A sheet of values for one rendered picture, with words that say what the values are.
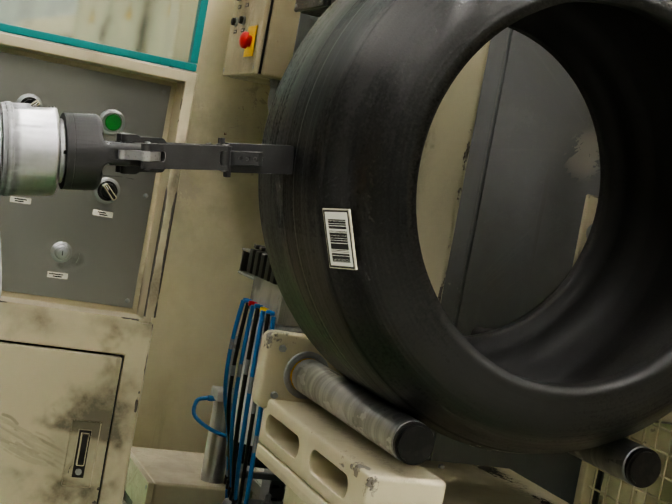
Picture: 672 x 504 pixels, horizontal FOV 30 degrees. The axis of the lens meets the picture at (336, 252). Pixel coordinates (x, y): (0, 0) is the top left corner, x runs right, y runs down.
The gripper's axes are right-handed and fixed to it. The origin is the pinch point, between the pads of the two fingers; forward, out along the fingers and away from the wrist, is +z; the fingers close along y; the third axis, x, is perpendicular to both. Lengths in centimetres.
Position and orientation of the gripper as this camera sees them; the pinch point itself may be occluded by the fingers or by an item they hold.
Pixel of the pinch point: (258, 158)
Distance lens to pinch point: 129.9
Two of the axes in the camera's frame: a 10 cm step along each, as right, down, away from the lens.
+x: -0.5, 9.9, 1.0
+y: -3.4, -1.1, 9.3
